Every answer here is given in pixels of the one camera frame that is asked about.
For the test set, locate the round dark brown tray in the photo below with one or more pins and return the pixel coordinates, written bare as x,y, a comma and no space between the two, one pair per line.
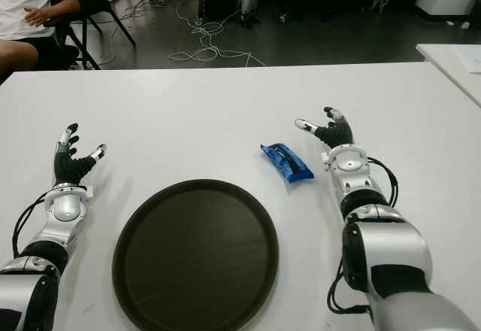
195,255

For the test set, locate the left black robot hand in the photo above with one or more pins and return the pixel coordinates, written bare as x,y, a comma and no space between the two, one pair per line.
67,165

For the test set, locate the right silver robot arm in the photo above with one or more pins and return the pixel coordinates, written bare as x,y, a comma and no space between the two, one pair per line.
391,244

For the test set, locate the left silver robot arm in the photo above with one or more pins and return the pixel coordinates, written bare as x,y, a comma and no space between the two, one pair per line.
64,207

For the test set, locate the white side table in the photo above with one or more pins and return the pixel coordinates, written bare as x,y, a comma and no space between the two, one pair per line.
447,64

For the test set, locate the small white floor object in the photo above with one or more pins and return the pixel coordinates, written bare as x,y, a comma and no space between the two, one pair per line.
283,18

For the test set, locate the white paper sheet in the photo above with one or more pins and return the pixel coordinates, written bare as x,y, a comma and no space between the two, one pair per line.
471,62

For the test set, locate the blue Oreo packet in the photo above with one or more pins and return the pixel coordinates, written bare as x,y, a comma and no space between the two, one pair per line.
285,161

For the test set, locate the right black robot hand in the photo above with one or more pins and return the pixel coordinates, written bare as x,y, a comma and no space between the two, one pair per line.
338,133

